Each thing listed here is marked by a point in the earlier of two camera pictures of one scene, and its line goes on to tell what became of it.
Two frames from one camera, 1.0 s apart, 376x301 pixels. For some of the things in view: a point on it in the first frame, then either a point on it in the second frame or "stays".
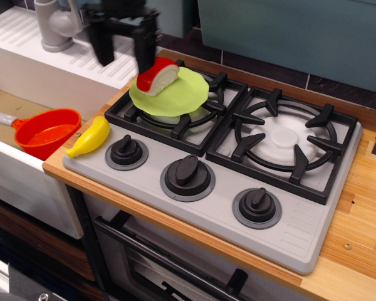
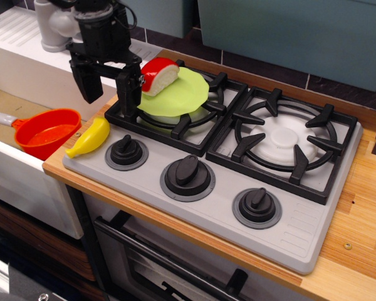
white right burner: (282, 133) stays
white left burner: (173, 121) stays
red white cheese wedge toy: (165, 72) stays
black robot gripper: (104, 18) to (106, 33)
